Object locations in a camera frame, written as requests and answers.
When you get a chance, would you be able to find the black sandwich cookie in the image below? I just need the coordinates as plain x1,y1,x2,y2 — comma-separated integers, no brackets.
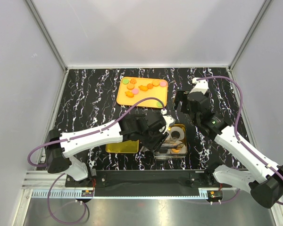
170,131,181,140

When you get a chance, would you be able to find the gold tin lid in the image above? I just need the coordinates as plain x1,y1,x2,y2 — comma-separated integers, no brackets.
106,140,139,154

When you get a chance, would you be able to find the gold cookie tin box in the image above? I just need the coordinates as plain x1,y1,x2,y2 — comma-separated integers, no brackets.
153,124,187,161

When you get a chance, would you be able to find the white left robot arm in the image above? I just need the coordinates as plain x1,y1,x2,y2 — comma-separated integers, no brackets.
44,113,175,186

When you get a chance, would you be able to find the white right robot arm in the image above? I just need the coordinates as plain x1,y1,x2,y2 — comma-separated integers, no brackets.
173,77,283,209

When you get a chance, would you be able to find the white paper cup rear-right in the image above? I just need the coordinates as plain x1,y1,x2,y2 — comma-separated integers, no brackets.
169,126,185,141

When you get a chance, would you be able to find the white paper cup front-right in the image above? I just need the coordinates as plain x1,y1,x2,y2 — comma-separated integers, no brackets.
170,141,187,154

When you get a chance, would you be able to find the yellow cat-shaped cookie left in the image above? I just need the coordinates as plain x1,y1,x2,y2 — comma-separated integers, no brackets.
125,91,134,98

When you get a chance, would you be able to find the yellow cat-shaped cookie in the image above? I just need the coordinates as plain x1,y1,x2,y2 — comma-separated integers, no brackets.
125,91,134,98
139,85,148,91

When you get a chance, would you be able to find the pink round cookie right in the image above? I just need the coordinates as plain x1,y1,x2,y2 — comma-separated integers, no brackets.
160,81,167,87

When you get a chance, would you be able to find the pink round cookie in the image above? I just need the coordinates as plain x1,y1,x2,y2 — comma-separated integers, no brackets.
160,81,167,87
132,89,139,95

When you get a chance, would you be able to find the pink round cookie left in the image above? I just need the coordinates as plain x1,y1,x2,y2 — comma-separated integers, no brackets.
132,89,139,95

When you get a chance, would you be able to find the yellow cat-shaped cookie centre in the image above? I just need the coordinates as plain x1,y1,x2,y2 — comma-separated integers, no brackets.
139,85,148,91

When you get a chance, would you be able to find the yellow plastic tray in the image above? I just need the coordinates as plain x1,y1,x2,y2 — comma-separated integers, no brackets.
117,77,168,108

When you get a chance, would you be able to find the orange swirl cookie centre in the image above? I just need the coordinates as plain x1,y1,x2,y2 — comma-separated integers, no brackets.
147,83,153,89

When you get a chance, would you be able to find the orange swirl cookie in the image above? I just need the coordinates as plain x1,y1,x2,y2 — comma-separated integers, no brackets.
147,83,153,89
130,79,137,84

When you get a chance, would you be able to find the yellow dotted cookie top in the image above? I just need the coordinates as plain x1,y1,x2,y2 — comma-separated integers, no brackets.
152,81,160,87

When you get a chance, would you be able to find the yellow dotted sandwich cookie left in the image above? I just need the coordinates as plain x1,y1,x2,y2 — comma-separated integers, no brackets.
127,84,134,90

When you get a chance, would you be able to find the orange swirl cookie left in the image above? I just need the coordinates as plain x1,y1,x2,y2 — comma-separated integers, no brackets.
130,79,137,84

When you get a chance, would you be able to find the green round cookie top-left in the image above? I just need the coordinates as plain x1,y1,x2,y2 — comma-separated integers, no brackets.
122,79,129,84

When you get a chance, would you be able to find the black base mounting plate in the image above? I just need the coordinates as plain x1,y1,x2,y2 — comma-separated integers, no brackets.
65,170,220,198

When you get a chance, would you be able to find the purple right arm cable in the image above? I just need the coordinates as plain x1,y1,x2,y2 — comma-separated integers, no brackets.
186,75,283,205

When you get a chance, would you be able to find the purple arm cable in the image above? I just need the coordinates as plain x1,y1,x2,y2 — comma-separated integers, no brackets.
27,97,167,224
186,75,283,205

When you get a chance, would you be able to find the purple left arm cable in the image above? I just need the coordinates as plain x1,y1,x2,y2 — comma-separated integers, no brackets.
27,97,167,224

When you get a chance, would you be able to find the aluminium frame rail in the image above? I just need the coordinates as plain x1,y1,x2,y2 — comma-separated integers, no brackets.
21,170,94,199

